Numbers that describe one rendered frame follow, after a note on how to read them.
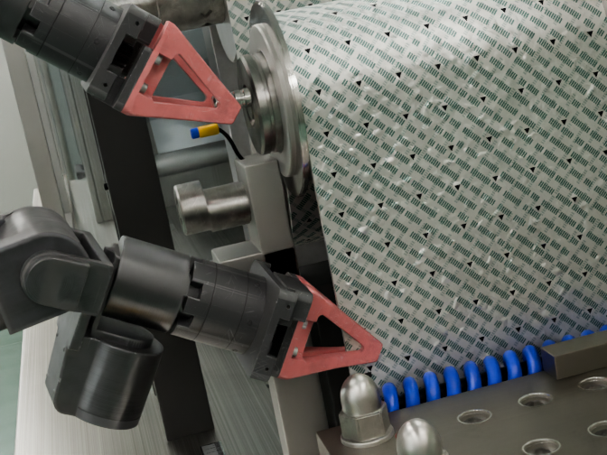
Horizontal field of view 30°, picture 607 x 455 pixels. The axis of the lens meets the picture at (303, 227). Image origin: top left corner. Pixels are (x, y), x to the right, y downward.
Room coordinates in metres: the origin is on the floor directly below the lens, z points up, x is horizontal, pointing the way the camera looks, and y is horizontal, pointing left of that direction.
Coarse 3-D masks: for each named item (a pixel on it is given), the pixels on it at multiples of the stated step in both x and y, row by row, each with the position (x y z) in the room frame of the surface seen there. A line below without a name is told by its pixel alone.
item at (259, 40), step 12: (252, 36) 0.86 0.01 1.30; (264, 36) 0.81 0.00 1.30; (252, 48) 0.87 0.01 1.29; (264, 48) 0.82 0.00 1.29; (276, 60) 0.80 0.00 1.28; (276, 72) 0.79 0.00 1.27; (276, 84) 0.80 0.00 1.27; (288, 108) 0.79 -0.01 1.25; (288, 120) 0.79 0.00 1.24; (288, 132) 0.79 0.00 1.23; (288, 144) 0.80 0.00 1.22; (276, 156) 0.85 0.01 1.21; (288, 156) 0.81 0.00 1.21; (288, 168) 0.81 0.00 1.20
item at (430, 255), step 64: (576, 128) 0.82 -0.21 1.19; (320, 192) 0.78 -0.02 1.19; (384, 192) 0.79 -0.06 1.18; (448, 192) 0.80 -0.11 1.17; (512, 192) 0.81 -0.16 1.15; (576, 192) 0.82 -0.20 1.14; (384, 256) 0.79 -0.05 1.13; (448, 256) 0.80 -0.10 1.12; (512, 256) 0.81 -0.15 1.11; (576, 256) 0.81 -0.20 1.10; (384, 320) 0.79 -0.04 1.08; (448, 320) 0.80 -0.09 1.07; (512, 320) 0.80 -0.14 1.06; (576, 320) 0.81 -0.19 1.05
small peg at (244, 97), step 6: (234, 90) 0.82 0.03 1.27; (240, 90) 0.82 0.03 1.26; (246, 90) 0.81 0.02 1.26; (234, 96) 0.81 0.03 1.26; (240, 96) 0.81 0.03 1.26; (246, 96) 0.81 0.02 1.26; (216, 102) 0.81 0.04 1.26; (240, 102) 0.81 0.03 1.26; (246, 102) 0.81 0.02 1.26; (252, 102) 0.82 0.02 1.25
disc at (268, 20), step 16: (256, 16) 0.85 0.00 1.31; (272, 16) 0.80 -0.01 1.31; (272, 32) 0.80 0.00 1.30; (288, 64) 0.78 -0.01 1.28; (288, 80) 0.78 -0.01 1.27; (288, 96) 0.79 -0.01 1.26; (304, 128) 0.77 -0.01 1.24; (304, 144) 0.77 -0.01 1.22; (304, 160) 0.78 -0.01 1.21; (304, 176) 0.79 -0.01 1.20; (304, 192) 0.81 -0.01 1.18
